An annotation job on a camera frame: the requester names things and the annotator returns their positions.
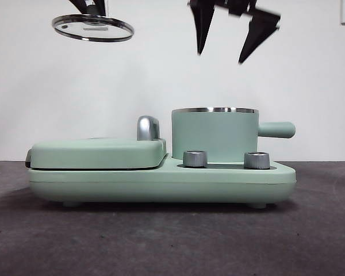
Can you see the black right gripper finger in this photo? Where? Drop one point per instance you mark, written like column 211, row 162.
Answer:
column 202, row 20
column 260, row 31

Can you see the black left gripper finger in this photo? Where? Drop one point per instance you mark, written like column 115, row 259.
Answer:
column 100, row 6
column 80, row 4

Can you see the glass pot lid green knob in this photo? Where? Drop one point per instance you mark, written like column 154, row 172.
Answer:
column 91, row 11

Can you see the silver control knob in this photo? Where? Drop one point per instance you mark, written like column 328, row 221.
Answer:
column 194, row 159
column 256, row 161

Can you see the green hinged griddle cover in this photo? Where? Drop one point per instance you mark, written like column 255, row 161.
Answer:
column 89, row 153

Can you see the green breakfast machine base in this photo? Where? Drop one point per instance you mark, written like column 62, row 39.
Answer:
column 161, row 184

